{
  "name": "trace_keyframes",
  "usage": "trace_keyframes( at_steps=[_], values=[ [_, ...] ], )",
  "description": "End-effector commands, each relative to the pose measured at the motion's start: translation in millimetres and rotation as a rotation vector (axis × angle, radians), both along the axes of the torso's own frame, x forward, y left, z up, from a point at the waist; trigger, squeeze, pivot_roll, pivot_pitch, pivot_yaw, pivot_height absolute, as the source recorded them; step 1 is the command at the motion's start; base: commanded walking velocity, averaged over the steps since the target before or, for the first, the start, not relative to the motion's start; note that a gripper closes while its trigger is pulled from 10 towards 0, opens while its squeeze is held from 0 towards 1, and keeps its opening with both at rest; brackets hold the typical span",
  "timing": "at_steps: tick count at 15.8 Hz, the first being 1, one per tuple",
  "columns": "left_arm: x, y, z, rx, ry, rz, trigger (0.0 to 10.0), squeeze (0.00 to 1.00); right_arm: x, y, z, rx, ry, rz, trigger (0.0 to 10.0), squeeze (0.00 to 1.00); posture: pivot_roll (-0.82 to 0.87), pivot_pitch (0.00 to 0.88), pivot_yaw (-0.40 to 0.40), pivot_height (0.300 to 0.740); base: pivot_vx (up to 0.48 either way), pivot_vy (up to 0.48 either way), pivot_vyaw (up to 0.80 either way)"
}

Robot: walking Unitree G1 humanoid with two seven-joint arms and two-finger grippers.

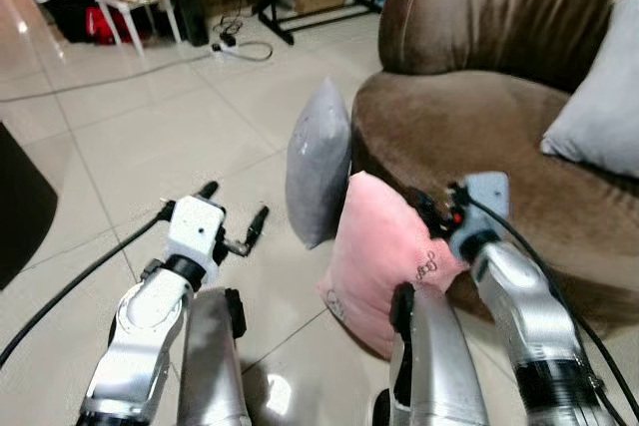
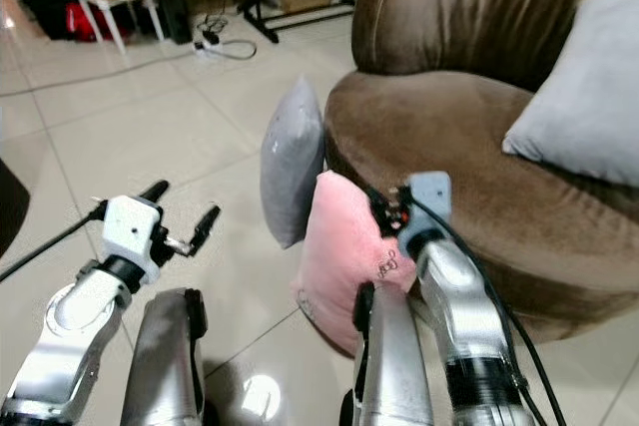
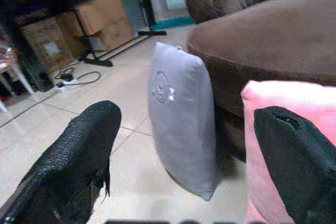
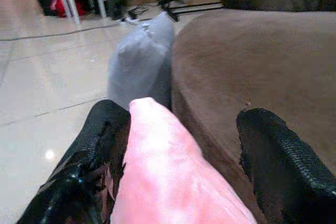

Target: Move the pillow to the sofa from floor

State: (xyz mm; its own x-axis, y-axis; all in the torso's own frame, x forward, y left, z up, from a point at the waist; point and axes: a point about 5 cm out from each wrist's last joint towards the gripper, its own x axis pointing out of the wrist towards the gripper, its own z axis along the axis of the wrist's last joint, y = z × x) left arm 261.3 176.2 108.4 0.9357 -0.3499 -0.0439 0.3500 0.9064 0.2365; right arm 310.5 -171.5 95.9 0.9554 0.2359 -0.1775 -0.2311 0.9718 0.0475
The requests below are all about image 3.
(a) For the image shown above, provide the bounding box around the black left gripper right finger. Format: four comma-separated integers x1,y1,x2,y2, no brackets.
254,106,336,224

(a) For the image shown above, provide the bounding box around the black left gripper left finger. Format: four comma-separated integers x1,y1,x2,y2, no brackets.
0,100,122,224

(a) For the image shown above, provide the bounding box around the pink pillow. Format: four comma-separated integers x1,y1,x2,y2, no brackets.
240,80,336,224

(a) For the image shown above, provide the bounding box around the grey pillow with round emblem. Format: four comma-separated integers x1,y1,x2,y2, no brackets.
147,41,217,201

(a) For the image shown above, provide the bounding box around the brown fabric sofa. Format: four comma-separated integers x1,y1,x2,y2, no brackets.
180,0,336,162

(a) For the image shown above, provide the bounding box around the teal floor mat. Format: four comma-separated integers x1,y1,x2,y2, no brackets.
151,16,196,31

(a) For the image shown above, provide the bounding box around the white power strip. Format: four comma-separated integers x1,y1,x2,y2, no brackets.
56,79,79,90

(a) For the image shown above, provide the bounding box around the black speaker box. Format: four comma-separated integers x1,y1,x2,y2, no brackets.
19,50,55,92

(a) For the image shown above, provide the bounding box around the white chair leg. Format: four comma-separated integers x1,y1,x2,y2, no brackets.
0,48,36,113

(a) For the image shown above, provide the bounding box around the cardboard box with white label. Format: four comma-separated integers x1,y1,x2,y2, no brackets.
20,16,77,74

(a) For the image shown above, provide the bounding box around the large brown cardboard box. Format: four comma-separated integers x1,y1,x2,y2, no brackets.
74,0,135,52

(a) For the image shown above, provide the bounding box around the black cable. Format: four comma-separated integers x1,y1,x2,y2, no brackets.
54,67,102,87

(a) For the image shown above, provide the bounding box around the black metal table frame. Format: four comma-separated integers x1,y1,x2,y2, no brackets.
0,0,167,68

